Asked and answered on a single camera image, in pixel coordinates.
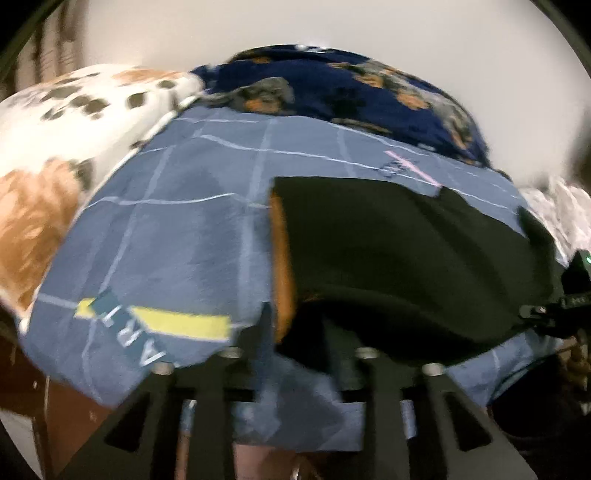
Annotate blue grid bedsheet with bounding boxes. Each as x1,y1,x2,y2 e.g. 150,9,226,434
18,104,569,452

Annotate person's left hand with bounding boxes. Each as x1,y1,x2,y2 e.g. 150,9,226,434
232,443,322,480

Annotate black pants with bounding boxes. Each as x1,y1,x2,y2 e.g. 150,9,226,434
270,177,562,372

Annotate white patterned cloth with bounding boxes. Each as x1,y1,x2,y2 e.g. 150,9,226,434
519,177,591,266

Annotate beige curtain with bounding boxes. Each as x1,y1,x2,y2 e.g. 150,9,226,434
0,0,88,99

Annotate navy dog print blanket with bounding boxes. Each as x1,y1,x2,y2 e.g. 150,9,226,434
192,44,490,168

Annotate white floral pillow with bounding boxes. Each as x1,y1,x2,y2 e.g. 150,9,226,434
1,64,204,318

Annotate person's right hand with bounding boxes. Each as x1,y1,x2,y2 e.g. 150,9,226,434
560,337,590,387

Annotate brown wooden bed frame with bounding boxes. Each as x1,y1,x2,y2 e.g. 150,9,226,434
1,311,110,479

